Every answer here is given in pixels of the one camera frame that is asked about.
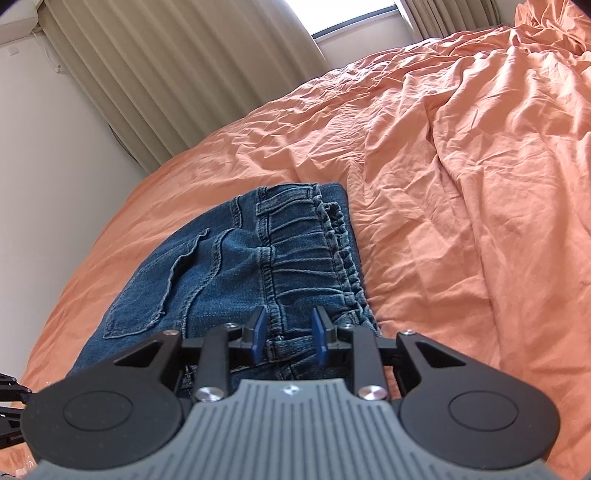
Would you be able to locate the orange bed sheet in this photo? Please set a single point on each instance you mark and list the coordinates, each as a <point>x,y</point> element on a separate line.
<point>461,207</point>

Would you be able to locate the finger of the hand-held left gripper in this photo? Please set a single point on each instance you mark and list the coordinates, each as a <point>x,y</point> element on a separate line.
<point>9,427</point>
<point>11,390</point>

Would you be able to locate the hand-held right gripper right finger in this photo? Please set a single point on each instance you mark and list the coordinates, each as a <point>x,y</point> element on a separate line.
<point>321,339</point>

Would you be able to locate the window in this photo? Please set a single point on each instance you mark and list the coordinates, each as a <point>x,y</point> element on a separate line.
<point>351,16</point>

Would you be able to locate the blue denim pants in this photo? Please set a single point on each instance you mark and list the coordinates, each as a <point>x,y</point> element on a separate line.
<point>221,258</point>

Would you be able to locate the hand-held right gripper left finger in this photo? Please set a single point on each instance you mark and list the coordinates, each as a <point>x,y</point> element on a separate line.
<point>259,337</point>

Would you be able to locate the beige pleated curtain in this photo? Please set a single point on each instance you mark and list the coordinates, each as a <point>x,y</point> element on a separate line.
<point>184,69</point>
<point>461,16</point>

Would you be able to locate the white air conditioner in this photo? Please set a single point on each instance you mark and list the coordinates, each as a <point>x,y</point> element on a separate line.
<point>16,25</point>

